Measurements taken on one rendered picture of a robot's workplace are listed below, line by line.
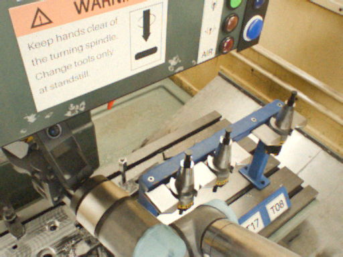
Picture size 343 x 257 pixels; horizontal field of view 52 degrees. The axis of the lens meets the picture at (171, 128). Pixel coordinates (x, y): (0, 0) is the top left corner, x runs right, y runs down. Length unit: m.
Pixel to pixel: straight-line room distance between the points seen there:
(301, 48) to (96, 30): 1.10
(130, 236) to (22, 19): 0.30
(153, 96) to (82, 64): 1.63
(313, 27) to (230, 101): 0.50
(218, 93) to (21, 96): 1.37
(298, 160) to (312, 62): 0.38
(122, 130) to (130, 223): 1.32
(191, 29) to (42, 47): 0.18
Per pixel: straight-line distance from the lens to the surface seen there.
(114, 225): 0.49
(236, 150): 0.86
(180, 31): 0.42
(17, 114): 0.36
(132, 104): 1.94
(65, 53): 0.35
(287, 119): 0.93
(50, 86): 0.36
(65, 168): 0.53
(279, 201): 1.15
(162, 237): 0.48
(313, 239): 1.38
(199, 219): 0.61
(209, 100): 1.65
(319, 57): 1.36
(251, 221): 1.08
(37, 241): 1.00
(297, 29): 1.38
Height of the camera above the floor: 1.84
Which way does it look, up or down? 44 degrees down
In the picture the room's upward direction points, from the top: 4 degrees clockwise
